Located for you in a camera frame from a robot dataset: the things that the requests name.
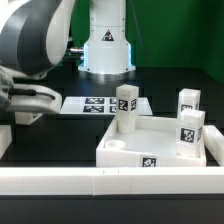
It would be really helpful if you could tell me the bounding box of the white marker base plate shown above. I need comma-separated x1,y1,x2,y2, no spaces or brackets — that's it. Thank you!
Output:
60,96,152,115

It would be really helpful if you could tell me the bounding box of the white square tabletop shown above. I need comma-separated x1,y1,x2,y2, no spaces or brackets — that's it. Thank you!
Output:
96,116,206,167

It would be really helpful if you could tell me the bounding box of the white U-shaped obstacle fence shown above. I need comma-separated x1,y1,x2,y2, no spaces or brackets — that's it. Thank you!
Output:
0,124,224,196

